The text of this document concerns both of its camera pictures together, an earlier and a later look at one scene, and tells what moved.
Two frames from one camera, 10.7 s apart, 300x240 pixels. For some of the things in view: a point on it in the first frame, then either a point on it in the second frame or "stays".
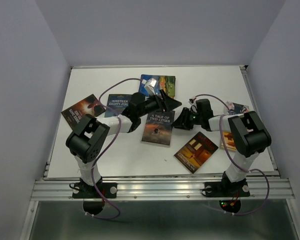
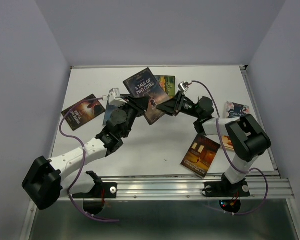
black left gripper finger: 164,97 → 128,98
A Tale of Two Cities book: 158,128 → 145,84
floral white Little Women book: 235,108 stays
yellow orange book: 229,141 stays
